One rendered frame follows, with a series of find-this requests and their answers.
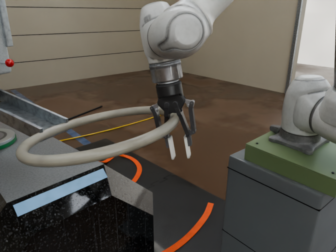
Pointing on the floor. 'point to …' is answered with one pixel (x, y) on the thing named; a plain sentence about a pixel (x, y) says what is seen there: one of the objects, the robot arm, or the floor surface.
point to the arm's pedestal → (274, 212)
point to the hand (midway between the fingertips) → (179, 147)
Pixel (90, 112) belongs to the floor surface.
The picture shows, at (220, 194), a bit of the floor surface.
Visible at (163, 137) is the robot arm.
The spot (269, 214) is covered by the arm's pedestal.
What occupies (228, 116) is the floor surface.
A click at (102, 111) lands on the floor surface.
